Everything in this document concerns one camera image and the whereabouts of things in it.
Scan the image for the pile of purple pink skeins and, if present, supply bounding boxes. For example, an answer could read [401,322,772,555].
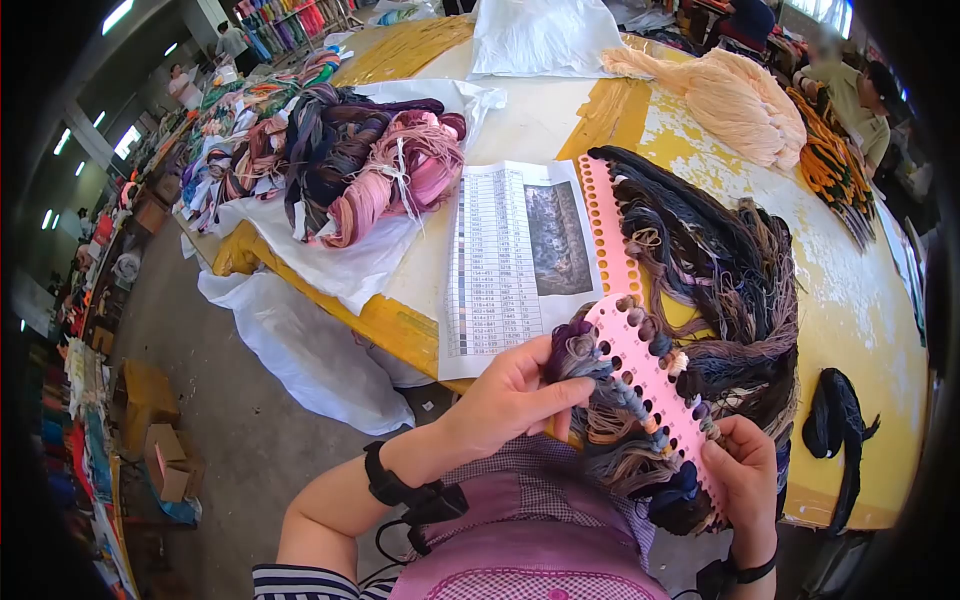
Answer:
[281,82,470,250]

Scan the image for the person's right fingers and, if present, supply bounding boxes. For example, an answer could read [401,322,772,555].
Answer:
[716,414,777,460]

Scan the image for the person's left fingers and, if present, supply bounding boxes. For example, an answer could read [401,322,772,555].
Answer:
[525,411,577,444]

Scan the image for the large cardboard box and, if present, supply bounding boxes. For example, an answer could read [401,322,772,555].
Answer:
[112,358,181,455]

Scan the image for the printed colour chart paper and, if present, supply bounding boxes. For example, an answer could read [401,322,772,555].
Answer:
[437,159,607,382]

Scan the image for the white plastic sheet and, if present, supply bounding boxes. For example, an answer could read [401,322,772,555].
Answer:
[196,266,436,438]

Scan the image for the cream yarn bundle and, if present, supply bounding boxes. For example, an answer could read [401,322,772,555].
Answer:
[600,46,808,172]

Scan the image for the cluttered row of goods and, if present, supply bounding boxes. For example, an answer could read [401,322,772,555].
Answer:
[22,112,189,600]

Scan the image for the bunch of grey brown threads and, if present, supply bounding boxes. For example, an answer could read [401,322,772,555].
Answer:
[543,311,723,538]

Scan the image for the black wrist band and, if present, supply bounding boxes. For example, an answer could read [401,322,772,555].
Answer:
[363,441,471,528]
[696,547,780,600]

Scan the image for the pile of dark threads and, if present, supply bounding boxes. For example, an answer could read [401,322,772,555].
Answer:
[588,144,802,451]

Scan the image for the orange and dark thread bundles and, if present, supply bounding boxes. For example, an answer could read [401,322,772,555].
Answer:
[783,84,879,252]

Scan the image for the person's left thumb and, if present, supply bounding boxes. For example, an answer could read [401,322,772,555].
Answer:
[525,376,599,415]

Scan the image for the pile of colourful skeins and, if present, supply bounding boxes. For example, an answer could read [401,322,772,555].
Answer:
[180,48,342,226]

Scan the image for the black thread skein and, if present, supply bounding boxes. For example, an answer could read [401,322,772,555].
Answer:
[801,367,882,537]

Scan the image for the person's left index finger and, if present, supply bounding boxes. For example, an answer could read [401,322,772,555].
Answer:
[508,336,556,370]

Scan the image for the person's body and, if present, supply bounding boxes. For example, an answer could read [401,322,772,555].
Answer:
[251,435,676,600]

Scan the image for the pink thread organizer card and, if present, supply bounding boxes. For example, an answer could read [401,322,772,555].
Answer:
[576,153,646,305]
[581,292,732,531]

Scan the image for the small open cardboard box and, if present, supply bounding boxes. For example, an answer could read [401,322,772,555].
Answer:
[144,423,205,504]

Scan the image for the person's right hand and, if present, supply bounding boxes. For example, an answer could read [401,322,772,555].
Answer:
[699,414,782,569]

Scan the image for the person's left hand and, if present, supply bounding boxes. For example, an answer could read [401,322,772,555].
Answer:
[418,336,599,483]

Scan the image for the person's right thumb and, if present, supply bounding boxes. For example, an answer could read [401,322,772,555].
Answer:
[699,439,742,519]

